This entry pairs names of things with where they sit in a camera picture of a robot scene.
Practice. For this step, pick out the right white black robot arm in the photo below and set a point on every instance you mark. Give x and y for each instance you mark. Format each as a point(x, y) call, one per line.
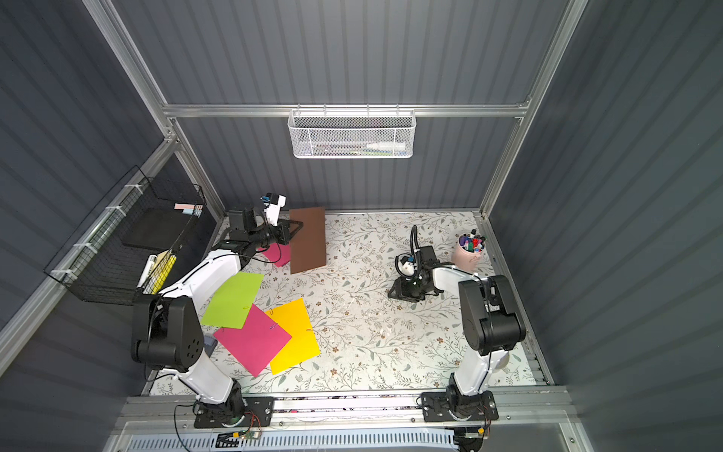
point(492, 327)

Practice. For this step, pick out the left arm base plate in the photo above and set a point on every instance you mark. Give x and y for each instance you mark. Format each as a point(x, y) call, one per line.
point(235, 414)

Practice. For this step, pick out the brown paper sheet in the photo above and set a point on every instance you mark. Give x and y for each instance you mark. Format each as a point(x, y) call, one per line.
point(308, 246)

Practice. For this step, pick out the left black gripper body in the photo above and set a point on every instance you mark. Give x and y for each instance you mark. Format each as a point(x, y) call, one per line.
point(282, 231)

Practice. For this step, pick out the magenta paper sheet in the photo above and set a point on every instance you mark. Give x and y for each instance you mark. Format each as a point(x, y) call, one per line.
point(278, 255)
point(257, 343)

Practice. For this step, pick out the white wire mesh basket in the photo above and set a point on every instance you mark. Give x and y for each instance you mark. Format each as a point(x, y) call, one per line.
point(341, 133)

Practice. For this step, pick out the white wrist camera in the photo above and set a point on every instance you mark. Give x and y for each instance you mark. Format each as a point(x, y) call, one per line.
point(273, 204)
point(406, 265)

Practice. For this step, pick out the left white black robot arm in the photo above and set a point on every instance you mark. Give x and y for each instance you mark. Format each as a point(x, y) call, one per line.
point(167, 334)

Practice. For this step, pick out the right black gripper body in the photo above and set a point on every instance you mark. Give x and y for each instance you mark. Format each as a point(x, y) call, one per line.
point(404, 289)

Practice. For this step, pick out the lime green paper sheet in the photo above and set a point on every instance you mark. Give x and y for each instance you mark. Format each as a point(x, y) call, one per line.
point(230, 305)

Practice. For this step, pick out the black wire wall basket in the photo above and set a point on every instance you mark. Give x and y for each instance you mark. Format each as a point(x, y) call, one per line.
point(104, 264)

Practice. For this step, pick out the cup of coloured markers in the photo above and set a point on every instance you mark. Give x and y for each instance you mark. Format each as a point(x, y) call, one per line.
point(468, 251)

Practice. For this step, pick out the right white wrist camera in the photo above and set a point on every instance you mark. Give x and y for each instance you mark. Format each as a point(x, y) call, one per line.
point(406, 265)

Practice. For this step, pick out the pink sticky notes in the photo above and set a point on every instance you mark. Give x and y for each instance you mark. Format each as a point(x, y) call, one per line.
point(190, 209)

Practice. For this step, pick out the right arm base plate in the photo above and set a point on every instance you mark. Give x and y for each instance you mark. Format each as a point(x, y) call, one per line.
point(450, 406)

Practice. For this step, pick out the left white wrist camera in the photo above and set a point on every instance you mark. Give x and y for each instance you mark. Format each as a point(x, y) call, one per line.
point(273, 204)

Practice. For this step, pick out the white marker in basket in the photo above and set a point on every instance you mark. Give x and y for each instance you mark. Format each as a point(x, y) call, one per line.
point(386, 148)

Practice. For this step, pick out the yellow paper sheet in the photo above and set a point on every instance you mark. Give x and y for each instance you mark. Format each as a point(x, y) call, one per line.
point(293, 317)

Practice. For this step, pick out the grey blue stapler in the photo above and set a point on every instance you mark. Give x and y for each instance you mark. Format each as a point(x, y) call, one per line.
point(210, 344)

